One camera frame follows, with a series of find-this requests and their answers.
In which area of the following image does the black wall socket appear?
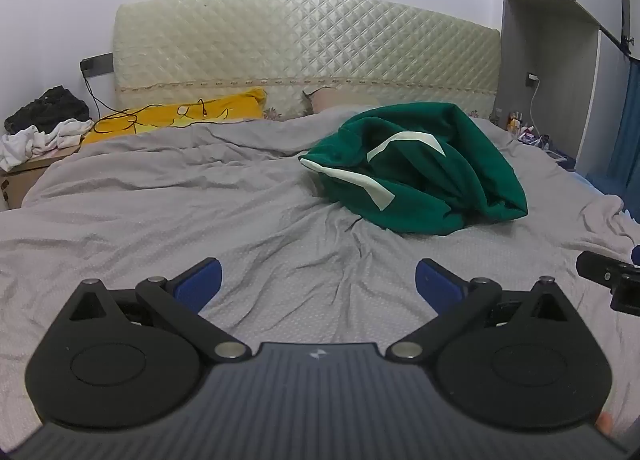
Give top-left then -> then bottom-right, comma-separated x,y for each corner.
80,53 -> 116,78

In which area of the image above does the black cable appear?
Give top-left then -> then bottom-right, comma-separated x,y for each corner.
82,74 -> 211,136

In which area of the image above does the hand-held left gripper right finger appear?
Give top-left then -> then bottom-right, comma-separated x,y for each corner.
386,258 -> 573,364

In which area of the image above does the cream quilted headboard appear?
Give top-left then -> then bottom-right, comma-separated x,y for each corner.
114,0 -> 502,122

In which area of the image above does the white clothes pile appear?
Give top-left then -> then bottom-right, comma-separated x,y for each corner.
0,119 -> 95,172

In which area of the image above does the beige pillow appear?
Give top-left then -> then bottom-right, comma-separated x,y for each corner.
302,86 -> 381,116

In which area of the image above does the green zip hoodie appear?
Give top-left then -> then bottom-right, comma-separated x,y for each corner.
299,103 -> 529,237

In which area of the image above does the grey duvet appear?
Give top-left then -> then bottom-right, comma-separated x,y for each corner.
0,108 -> 640,441

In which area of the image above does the yellow pillow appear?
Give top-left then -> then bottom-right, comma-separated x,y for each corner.
80,88 -> 268,147

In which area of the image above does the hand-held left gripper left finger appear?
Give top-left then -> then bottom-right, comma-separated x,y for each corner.
67,257 -> 249,366

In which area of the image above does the cardboard box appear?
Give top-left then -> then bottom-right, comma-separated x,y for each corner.
0,143 -> 83,211

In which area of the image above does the black clothes pile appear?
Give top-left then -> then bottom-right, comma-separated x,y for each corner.
4,85 -> 91,136

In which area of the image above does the blue curtain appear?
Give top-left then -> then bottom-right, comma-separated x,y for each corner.
587,58 -> 640,221

